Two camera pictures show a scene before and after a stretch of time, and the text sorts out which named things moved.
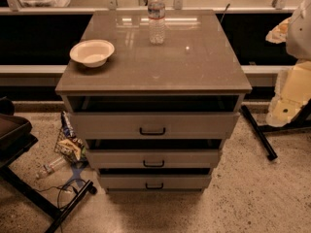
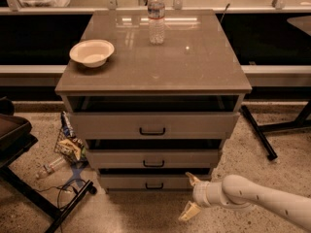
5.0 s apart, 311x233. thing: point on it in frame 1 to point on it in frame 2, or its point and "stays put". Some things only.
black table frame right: [296, 121] stays put
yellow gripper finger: [278, 35] to [193, 180]
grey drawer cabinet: [155, 94] stays put
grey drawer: [155, 183] stays put
